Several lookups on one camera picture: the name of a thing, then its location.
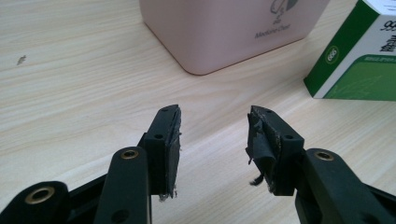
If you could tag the green white medicine box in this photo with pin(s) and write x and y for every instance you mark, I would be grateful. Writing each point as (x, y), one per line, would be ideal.
(358, 77)

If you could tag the pink storage box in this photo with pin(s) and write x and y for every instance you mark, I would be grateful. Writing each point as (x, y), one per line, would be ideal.
(218, 31)

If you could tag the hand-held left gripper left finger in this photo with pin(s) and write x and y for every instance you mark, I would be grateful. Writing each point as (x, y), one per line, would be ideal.
(162, 149)

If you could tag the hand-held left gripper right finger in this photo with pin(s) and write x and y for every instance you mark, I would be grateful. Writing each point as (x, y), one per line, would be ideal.
(280, 155)

